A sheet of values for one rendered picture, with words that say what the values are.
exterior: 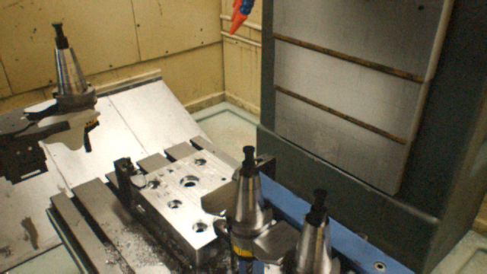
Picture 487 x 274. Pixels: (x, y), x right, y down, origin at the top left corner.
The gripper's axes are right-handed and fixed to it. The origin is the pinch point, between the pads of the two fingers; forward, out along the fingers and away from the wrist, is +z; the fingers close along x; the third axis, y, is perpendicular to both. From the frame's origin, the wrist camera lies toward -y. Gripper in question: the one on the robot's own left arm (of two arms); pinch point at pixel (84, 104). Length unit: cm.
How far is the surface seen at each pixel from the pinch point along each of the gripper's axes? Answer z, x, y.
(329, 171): 67, 2, 46
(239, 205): 6.9, 30.3, 5.6
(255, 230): 7.3, 32.8, 8.4
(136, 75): 54, -99, 40
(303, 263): 6.7, 41.3, 6.6
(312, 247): 7.3, 41.8, 4.1
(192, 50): 85, -99, 36
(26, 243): -14, -54, 65
